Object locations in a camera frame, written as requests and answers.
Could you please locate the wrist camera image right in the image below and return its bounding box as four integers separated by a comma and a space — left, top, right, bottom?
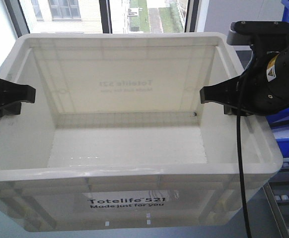
226, 20, 289, 52

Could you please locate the white plastic tote bin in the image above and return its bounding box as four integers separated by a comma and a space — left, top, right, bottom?
0, 32, 284, 233

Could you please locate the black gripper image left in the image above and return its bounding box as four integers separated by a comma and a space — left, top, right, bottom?
0, 79, 36, 118

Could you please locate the black cable image right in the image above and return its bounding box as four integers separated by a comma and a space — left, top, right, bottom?
235, 71, 253, 238

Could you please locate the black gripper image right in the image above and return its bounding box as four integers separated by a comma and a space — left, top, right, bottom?
200, 46, 289, 116

